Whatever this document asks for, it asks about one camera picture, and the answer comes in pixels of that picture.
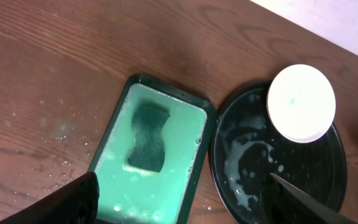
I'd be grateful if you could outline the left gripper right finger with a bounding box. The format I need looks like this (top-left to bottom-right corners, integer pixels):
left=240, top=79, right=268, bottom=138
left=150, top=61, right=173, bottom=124
left=269, top=173, right=356, bottom=224

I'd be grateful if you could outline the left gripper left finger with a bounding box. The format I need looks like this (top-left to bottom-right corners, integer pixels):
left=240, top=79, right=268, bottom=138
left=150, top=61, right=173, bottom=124
left=0, top=172, right=99, bottom=224

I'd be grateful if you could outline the dark green sponge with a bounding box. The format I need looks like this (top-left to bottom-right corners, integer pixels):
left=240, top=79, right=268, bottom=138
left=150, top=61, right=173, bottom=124
left=127, top=101, right=170, bottom=173

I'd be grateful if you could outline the white plate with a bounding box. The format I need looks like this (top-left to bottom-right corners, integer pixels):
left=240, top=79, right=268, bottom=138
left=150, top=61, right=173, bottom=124
left=266, top=64, right=336, bottom=143

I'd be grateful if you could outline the green rectangular soapy tray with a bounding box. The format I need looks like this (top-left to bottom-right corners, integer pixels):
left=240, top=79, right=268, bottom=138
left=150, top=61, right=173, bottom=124
left=89, top=73, right=216, bottom=223

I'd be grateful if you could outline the black round tray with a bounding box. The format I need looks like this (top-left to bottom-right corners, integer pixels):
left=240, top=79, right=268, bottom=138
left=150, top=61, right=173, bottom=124
left=209, top=81, right=347, bottom=223

